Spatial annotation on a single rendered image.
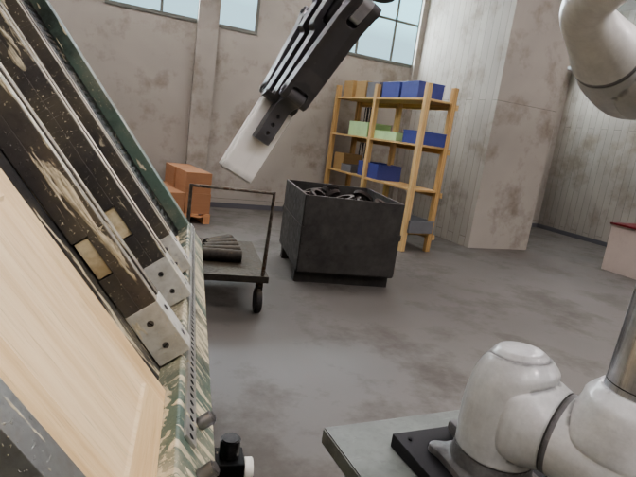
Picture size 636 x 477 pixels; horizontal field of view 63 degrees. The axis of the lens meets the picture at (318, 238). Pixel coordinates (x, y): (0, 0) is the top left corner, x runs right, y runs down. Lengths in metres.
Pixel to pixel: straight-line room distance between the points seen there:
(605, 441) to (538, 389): 0.13
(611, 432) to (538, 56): 7.65
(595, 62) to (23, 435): 0.83
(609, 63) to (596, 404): 0.52
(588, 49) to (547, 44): 7.69
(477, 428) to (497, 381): 0.10
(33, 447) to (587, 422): 0.79
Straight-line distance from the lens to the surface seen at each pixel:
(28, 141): 1.05
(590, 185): 11.41
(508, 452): 1.06
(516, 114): 8.16
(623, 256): 8.38
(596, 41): 0.82
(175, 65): 8.11
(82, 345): 0.83
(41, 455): 0.58
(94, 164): 1.37
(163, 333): 1.10
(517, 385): 1.01
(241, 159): 0.45
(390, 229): 4.82
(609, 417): 0.96
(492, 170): 7.99
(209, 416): 0.98
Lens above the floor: 1.39
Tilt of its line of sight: 12 degrees down
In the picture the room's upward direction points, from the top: 8 degrees clockwise
